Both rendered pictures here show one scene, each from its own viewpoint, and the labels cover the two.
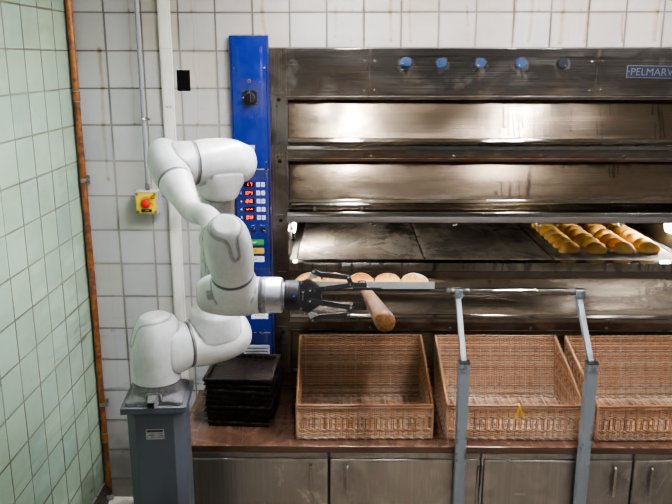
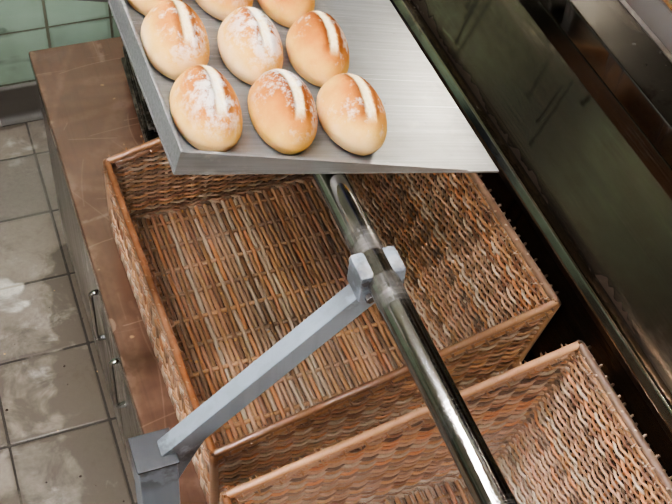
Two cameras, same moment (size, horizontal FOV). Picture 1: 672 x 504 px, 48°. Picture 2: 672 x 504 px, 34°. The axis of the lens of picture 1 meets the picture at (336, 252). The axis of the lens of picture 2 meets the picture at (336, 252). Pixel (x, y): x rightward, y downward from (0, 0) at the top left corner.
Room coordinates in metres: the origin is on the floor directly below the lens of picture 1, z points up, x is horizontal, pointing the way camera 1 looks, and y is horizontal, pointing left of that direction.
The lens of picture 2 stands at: (2.57, -1.05, 1.92)
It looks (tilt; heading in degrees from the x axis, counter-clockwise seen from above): 49 degrees down; 63
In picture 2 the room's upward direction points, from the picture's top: 7 degrees clockwise
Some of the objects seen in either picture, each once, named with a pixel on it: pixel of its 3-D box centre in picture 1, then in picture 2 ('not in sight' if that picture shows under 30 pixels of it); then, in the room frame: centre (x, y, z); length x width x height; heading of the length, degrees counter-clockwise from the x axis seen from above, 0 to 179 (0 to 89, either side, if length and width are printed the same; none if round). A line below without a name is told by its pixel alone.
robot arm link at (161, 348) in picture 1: (158, 345); not in sight; (2.29, 0.57, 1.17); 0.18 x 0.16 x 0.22; 120
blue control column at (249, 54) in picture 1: (274, 236); not in sight; (4.20, 0.35, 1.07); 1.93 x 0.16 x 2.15; 179
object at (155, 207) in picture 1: (148, 201); not in sight; (3.24, 0.81, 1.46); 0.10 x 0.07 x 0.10; 89
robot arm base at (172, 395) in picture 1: (156, 388); not in sight; (2.27, 0.58, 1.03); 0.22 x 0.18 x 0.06; 4
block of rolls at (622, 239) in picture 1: (591, 234); not in sight; (3.70, -1.28, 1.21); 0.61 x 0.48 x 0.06; 179
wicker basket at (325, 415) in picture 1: (362, 383); (309, 258); (3.00, -0.11, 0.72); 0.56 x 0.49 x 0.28; 90
